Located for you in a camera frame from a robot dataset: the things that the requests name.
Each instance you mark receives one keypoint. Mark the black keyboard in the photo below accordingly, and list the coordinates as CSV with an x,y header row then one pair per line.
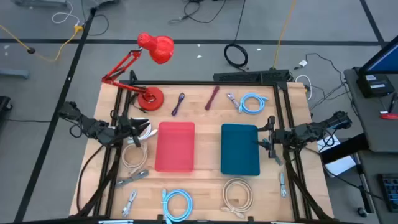
x,y
390,191

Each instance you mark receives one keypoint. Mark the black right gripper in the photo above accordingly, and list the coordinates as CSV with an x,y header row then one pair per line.
x,y
283,136

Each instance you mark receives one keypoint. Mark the grey desk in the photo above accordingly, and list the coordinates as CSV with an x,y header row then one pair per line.
x,y
370,124

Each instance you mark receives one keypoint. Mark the black power strip box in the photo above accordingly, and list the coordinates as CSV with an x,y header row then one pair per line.
x,y
248,76

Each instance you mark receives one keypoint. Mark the white power adapter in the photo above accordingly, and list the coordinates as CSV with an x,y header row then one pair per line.
x,y
303,63

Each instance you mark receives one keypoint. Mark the red translucent plastic bin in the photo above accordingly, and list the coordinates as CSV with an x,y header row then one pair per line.
x,y
174,146

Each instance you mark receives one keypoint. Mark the teal plastic bin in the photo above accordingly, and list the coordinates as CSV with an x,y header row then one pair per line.
x,y
240,149

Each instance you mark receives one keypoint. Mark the black aluminium table frame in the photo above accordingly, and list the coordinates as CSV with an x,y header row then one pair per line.
x,y
202,83

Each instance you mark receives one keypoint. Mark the white paper sheet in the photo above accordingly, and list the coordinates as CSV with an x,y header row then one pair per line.
x,y
340,165

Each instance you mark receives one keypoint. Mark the black computer monitor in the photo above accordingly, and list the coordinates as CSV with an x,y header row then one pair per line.
x,y
387,60

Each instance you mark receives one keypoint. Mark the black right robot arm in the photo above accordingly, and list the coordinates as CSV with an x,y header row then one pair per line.
x,y
314,130

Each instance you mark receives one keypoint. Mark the red desk lamp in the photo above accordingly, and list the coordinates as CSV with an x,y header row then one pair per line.
x,y
158,48

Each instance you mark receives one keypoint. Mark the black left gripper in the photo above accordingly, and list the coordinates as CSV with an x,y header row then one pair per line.
x,y
127,127

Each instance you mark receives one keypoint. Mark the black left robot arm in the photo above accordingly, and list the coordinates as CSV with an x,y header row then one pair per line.
x,y
93,127

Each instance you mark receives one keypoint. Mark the black box with labels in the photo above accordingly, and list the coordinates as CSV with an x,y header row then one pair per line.
x,y
374,85

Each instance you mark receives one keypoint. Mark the red tool on desk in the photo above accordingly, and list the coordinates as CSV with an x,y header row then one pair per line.
x,y
390,116

